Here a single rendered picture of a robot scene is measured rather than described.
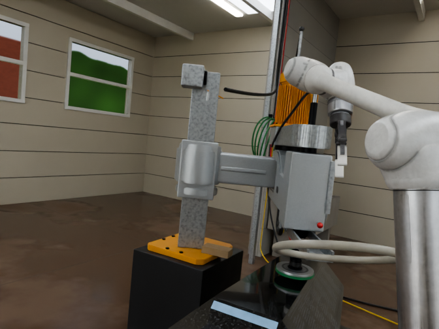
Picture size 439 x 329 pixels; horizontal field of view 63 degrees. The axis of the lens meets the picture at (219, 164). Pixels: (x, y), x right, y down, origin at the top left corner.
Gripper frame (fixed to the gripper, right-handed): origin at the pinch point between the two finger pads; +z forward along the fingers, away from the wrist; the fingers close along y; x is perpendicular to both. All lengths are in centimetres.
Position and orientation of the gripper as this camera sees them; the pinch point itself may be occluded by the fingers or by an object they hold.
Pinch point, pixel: (340, 168)
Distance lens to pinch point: 131.5
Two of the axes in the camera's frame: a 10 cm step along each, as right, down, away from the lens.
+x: -9.7, -0.2, 2.6
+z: -1.0, 9.5, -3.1
